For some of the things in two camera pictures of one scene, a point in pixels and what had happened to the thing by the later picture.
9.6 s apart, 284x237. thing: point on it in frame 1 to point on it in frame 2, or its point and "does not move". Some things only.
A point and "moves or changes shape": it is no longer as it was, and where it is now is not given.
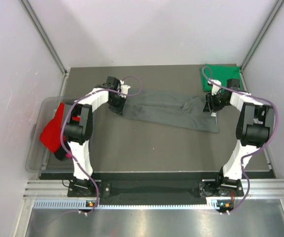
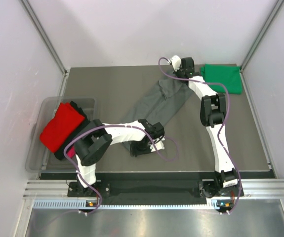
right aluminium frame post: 279,4 does not move
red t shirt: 50,135 does not move
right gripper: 210,106 to 176,72
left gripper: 119,109 to 134,151
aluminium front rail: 260,188 does not move
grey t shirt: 180,109 moves or changes shape
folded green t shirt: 222,72 does not move
